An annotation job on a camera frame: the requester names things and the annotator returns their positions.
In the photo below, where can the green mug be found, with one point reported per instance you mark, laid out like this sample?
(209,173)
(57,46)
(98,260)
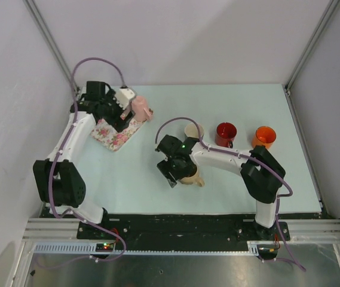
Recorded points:
(191,131)

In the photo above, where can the aluminium frame rail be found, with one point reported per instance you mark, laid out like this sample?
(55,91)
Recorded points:
(51,229)

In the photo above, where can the floral serving tray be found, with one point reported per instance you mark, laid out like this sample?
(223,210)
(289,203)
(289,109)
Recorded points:
(112,140)

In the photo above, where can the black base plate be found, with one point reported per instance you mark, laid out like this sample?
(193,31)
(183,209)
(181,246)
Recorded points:
(190,233)

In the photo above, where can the aluminium corner post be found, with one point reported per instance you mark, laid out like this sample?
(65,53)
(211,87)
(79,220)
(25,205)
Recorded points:
(313,41)
(43,28)

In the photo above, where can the orange mug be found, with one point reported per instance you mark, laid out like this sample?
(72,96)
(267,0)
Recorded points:
(264,136)

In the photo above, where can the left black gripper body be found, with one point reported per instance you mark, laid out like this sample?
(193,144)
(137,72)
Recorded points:
(113,112)

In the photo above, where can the red mug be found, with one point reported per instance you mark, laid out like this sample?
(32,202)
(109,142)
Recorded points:
(225,135)

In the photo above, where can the pink mug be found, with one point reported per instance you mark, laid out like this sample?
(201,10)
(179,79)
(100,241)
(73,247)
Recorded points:
(141,109)

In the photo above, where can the right aluminium corner post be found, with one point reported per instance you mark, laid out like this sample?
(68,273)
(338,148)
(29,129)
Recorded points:
(313,41)

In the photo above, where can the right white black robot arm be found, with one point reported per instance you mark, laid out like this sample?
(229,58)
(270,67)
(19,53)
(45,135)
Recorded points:
(260,171)

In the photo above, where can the left aluminium corner post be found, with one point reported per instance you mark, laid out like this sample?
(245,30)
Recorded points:
(43,28)

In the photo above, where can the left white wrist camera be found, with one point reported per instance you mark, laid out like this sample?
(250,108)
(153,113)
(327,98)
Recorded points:
(124,97)

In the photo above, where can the cream beige mug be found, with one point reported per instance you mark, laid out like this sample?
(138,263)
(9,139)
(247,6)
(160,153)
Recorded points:
(195,179)

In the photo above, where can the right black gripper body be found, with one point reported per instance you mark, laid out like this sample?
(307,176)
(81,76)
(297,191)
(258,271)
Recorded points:
(177,171)

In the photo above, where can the white slotted cable duct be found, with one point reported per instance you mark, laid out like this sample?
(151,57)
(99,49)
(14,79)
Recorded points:
(98,248)

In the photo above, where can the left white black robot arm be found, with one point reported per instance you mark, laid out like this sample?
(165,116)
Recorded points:
(58,181)

